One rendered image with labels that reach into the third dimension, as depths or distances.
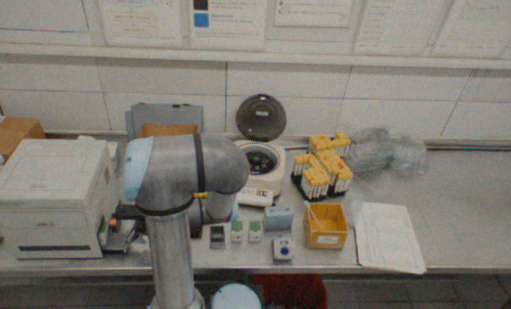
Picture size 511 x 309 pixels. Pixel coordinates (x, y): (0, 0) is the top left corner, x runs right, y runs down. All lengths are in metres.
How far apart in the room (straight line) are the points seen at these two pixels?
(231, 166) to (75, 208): 0.65
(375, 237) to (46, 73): 1.44
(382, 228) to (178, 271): 0.93
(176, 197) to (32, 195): 0.63
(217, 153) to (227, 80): 0.95
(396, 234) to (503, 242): 0.41
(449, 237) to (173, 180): 1.21
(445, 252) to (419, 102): 0.67
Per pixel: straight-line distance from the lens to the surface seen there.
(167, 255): 0.81
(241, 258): 1.37
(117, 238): 1.41
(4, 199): 1.29
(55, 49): 1.65
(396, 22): 1.63
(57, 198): 1.23
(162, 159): 0.69
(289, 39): 1.56
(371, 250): 1.47
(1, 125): 1.81
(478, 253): 1.67
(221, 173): 0.70
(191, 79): 1.63
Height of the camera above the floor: 2.01
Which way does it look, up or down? 40 degrees down
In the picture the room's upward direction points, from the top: 4 degrees clockwise
